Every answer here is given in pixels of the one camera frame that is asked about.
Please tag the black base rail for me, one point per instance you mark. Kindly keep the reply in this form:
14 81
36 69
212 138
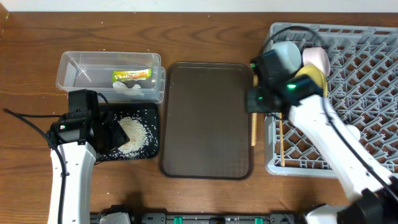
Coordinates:
162 218

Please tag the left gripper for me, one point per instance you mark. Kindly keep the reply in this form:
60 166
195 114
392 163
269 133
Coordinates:
119 136

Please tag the white tissue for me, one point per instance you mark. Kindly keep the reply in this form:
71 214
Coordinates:
121 87

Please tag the wooden chopstick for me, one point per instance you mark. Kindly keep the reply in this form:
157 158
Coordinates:
282 158
254 117

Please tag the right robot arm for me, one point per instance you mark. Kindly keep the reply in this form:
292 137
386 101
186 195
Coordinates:
370 187

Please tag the pile of rice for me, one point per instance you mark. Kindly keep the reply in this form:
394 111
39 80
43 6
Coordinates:
142 127

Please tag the white bowl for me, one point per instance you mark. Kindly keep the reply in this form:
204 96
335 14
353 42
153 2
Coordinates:
318 57

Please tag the clear plastic bin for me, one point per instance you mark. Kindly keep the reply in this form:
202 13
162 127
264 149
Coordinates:
82 58
155 93

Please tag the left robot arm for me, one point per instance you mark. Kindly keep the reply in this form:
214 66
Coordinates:
72 169

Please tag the small white green cup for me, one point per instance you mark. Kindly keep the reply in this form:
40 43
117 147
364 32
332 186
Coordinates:
354 131

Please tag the green orange snack wrapper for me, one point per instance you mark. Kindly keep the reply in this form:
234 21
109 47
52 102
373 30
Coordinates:
134 75

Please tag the yellow plate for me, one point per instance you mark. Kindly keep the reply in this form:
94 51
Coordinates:
316 75

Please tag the dark brown serving tray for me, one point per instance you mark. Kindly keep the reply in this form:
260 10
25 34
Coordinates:
207 131

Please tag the black tray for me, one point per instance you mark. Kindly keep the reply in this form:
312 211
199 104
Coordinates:
122 108

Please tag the upper clear plastic bin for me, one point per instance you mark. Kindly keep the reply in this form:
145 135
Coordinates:
82 58

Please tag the lower clear plastic bin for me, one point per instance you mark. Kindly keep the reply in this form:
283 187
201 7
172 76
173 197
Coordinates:
155 93

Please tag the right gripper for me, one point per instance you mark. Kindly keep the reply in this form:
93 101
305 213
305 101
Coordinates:
253 104

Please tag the light blue bowl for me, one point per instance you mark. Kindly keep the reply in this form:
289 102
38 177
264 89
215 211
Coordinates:
289 55

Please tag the grey dishwasher rack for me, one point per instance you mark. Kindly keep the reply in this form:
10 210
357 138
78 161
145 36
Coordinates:
362 86

